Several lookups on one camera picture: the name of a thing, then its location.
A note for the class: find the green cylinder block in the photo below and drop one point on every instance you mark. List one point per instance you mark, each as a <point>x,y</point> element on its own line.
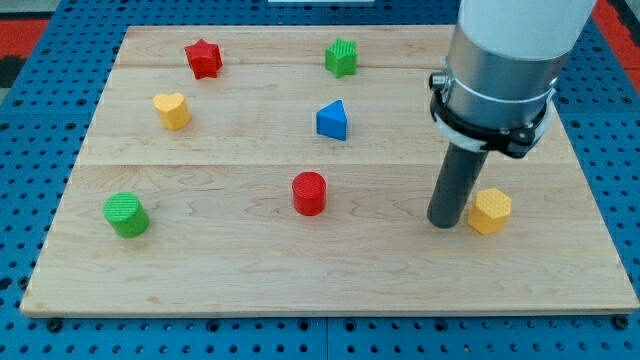
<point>126,215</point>

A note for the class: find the red star block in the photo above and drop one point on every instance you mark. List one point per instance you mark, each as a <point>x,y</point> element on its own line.
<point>204,59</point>

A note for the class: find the blue triangle block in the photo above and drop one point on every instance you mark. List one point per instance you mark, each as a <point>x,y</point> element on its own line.
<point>332,121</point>

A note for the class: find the green star block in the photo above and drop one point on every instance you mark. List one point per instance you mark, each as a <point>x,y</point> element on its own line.
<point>341,57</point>

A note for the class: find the wooden board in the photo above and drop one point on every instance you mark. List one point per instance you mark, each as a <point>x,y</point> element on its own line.
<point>224,238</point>

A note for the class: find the yellow heart block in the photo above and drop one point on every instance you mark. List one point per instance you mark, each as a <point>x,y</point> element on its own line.
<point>172,109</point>

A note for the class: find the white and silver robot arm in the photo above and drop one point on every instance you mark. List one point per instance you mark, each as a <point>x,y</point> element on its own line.
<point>498,78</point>

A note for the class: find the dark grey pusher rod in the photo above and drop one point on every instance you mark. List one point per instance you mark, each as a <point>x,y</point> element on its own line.
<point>458,174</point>

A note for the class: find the yellow hexagon block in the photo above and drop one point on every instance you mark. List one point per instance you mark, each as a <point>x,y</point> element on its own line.
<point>490,211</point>

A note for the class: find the red cylinder block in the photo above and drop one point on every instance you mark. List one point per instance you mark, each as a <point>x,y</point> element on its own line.
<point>309,193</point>

